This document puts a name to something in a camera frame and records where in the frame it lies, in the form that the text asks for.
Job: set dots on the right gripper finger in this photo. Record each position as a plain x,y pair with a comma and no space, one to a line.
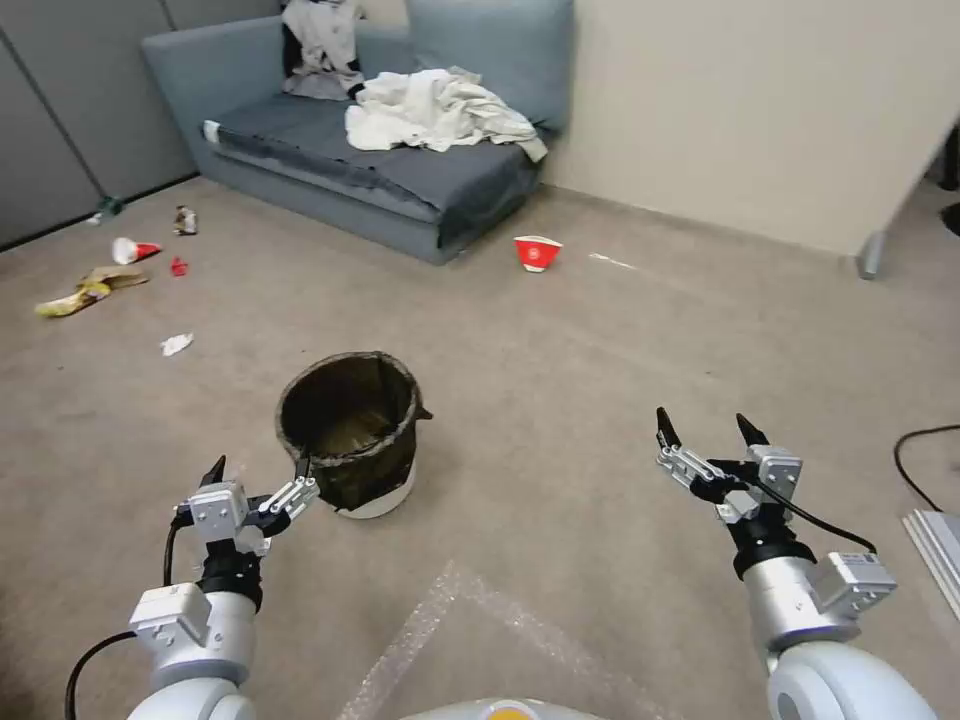
751,433
686,461

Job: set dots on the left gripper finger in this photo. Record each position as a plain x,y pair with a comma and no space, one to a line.
215,474
291,499

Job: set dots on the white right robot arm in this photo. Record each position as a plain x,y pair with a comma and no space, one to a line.
825,660

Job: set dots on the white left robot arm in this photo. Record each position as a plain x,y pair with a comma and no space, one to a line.
195,660

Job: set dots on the white round trash can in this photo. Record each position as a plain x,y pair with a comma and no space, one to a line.
375,504

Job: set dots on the dark bin liner bag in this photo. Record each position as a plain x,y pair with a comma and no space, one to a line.
367,469

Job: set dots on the white crumpled paper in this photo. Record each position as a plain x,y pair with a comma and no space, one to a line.
177,344

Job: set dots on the silver aluminium profile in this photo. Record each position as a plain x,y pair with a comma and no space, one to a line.
937,551

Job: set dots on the small red scrap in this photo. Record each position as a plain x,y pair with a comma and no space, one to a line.
178,267

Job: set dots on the grey metal leg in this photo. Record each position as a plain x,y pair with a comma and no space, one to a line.
872,256

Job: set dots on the yellow snack wrapper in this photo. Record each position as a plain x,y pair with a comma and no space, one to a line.
82,292

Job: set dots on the red and white cone cup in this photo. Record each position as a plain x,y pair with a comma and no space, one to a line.
135,250

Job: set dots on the clear bubble wrap sheet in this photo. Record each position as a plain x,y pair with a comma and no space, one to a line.
480,645

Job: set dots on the red paper cup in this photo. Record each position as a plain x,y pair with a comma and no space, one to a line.
534,253

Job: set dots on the green plastic bottle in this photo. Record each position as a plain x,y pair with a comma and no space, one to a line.
111,205

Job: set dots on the white robot front shell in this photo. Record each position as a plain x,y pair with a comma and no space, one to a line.
487,711

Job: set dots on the white sofa tag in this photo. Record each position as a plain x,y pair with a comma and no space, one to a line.
212,131

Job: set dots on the grey-blue sofa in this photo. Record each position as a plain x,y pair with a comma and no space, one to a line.
315,142

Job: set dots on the white crumpled blanket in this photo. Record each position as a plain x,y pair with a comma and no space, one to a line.
435,112

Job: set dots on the blue sofa cushion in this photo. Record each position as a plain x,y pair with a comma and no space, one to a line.
510,60

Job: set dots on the black and white garment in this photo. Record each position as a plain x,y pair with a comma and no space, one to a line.
322,37

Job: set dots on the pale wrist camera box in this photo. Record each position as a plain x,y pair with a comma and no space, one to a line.
776,469
217,511

